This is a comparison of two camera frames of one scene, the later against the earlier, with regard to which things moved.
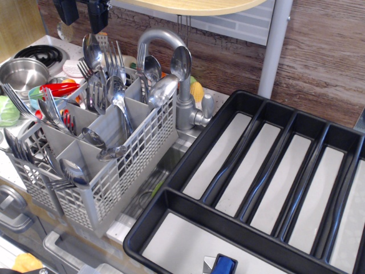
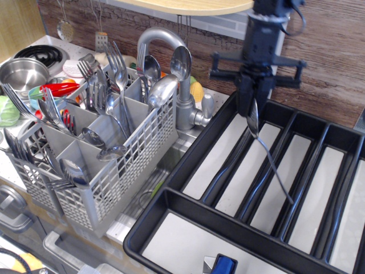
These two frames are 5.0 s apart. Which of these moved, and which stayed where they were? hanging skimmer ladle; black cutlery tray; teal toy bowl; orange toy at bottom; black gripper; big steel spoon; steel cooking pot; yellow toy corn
Moved: big steel spoon; black gripper
Stayed: yellow toy corn; teal toy bowl; steel cooking pot; black cutlery tray; hanging skimmer ladle; orange toy at bottom
